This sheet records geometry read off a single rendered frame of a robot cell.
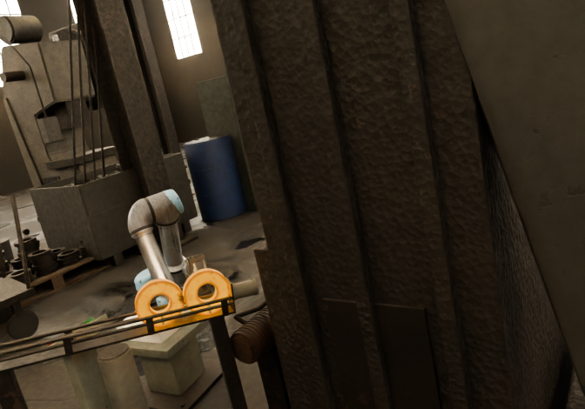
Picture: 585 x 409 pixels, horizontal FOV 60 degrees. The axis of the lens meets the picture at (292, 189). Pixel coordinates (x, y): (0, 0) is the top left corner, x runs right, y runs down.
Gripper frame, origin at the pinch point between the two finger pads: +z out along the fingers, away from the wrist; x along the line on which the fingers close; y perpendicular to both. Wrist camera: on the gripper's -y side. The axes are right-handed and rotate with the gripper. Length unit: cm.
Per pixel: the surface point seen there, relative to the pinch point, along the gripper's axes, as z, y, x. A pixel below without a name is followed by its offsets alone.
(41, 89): -498, 233, -54
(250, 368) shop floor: -62, -59, 16
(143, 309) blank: 16.2, -1.4, -24.0
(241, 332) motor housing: 13.7, -21.4, 4.3
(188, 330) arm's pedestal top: -58, -28, -7
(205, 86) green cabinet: -346, 152, 109
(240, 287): 16.9, -6.1, 8.2
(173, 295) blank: 16.8, -0.6, -13.7
